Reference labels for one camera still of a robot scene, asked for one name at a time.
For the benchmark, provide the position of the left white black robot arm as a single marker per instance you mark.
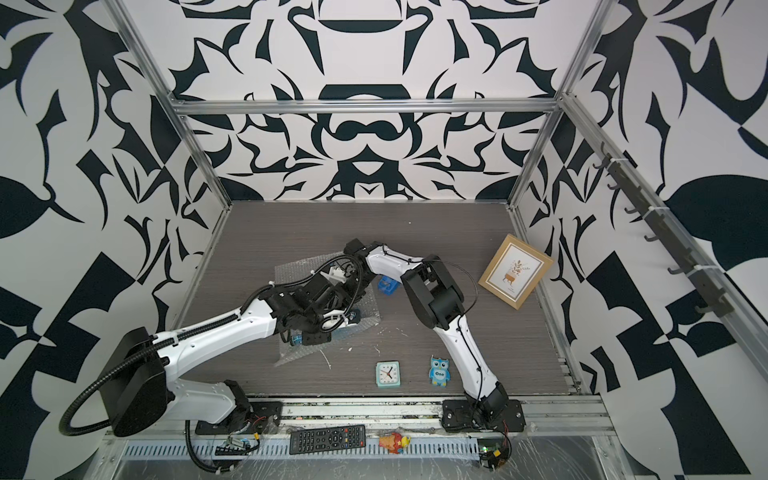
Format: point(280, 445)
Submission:
point(144, 381)

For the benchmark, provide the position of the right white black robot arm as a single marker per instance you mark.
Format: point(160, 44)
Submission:
point(438, 303)

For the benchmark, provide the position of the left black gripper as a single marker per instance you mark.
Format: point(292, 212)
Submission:
point(324, 336)

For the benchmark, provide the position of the small teal alarm clock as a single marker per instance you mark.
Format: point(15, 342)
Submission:
point(387, 374)

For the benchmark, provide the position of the black remote control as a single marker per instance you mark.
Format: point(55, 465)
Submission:
point(320, 440)

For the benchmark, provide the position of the blue liquid glass bottle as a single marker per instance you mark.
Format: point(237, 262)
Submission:
point(331, 322)

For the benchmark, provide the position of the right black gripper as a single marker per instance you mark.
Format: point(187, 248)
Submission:
point(355, 295)

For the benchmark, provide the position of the red yellow toy figure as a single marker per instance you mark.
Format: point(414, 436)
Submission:
point(394, 443)

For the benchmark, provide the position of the wooden framed picture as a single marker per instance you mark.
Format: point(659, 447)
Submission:
point(514, 271)

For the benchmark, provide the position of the left small circuit board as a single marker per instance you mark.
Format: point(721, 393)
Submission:
point(238, 447)

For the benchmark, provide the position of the small circuit board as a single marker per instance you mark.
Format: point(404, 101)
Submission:
point(238, 447)
point(493, 454)

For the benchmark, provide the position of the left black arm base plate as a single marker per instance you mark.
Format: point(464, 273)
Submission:
point(260, 417)

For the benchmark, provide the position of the blue owl figurine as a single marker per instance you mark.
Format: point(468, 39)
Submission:
point(439, 373)

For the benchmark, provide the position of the blue tape dispenser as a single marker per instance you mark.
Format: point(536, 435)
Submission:
point(387, 285)

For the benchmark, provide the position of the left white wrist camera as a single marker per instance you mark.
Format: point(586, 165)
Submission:
point(335, 275)

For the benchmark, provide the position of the right small circuit board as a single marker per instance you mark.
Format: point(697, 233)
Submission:
point(493, 454)

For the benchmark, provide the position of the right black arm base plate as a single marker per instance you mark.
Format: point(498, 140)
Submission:
point(462, 416)

